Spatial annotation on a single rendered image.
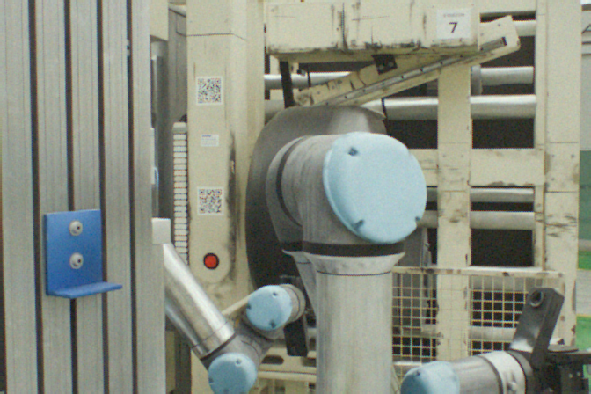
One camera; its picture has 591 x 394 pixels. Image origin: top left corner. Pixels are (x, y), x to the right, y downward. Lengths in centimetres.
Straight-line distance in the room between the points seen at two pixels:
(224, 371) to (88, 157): 49
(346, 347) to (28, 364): 34
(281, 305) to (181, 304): 19
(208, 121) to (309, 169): 117
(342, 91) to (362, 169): 152
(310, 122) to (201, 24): 41
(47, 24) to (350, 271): 42
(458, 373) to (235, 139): 116
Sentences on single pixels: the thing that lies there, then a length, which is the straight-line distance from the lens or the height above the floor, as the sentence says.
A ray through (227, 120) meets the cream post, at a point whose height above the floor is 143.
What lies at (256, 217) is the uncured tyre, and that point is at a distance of 172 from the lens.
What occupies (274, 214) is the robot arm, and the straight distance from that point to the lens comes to 91.
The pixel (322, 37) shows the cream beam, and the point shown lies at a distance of 217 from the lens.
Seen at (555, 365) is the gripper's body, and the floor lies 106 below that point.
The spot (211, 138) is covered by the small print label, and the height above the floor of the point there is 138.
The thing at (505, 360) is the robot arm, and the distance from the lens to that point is 101.
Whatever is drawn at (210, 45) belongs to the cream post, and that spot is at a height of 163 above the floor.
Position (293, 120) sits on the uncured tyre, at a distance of 183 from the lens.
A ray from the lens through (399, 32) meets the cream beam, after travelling 214.
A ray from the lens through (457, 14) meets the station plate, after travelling 213.
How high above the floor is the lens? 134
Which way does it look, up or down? 3 degrees down
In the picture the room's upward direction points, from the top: straight up
